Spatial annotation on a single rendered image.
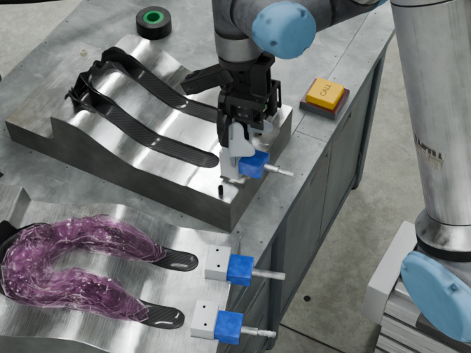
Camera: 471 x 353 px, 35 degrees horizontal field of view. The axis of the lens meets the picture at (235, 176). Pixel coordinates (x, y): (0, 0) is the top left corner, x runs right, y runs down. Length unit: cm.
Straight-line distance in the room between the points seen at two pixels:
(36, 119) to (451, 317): 95
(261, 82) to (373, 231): 128
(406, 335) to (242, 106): 43
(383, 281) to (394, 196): 138
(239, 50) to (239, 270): 36
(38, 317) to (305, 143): 63
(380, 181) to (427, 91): 178
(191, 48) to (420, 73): 103
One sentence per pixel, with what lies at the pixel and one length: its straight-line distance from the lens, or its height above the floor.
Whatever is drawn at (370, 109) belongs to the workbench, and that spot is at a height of 38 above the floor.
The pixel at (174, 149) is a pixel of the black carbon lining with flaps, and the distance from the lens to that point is 140.
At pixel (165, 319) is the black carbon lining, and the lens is 123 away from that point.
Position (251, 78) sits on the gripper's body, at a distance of 118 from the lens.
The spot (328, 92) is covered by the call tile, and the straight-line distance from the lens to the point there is 157.
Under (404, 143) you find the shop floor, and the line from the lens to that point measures 264.
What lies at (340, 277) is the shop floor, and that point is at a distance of 228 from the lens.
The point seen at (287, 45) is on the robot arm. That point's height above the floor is 126.
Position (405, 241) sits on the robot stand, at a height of 99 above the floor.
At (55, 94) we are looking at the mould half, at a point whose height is 86.
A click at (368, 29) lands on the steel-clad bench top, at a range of 179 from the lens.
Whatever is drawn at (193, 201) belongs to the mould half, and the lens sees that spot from 136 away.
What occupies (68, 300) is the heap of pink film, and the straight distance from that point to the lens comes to 121.
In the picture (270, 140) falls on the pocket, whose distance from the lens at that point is 143.
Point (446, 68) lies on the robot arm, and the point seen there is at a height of 145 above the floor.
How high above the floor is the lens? 193
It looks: 51 degrees down
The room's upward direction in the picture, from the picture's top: 1 degrees counter-clockwise
